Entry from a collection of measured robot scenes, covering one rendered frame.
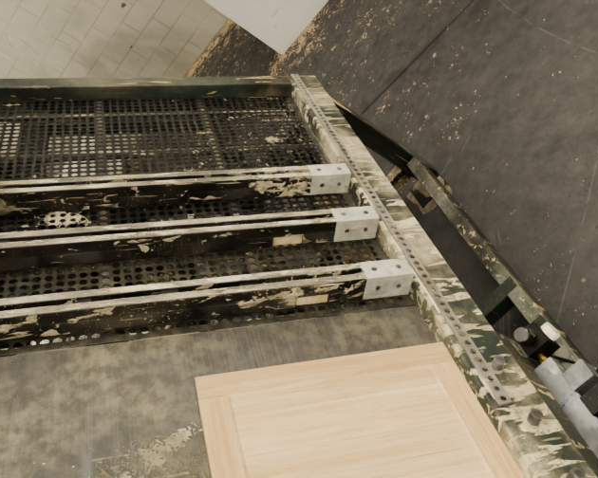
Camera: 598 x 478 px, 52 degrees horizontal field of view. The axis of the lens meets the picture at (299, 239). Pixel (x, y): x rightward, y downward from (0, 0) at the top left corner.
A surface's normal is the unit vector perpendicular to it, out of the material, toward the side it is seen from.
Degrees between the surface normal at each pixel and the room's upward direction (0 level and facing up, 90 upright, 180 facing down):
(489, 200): 0
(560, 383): 0
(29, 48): 90
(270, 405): 57
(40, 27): 90
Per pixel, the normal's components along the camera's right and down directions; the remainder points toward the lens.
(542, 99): -0.75, -0.36
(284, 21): 0.17, 0.70
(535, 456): 0.11, -0.79
